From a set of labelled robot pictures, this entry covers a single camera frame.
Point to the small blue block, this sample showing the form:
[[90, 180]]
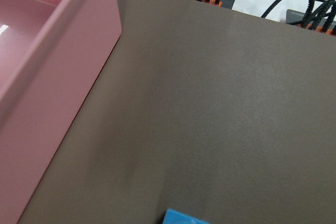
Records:
[[174, 217]]

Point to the pink plastic box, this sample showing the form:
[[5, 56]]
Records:
[[52, 51]]

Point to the brown paper table mat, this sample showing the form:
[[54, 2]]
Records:
[[221, 115]]

